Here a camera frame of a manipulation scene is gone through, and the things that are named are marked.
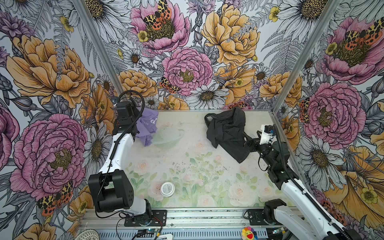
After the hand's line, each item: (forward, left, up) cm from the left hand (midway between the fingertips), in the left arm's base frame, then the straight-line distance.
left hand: (132, 112), depth 83 cm
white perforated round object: (-52, +14, -24) cm, 59 cm away
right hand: (-14, -61, -4) cm, 63 cm away
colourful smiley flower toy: (-53, -58, -25) cm, 82 cm away
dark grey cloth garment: (+1, -54, -19) cm, 57 cm away
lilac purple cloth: (+7, -2, -19) cm, 20 cm away
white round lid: (-34, -20, -21) cm, 45 cm away
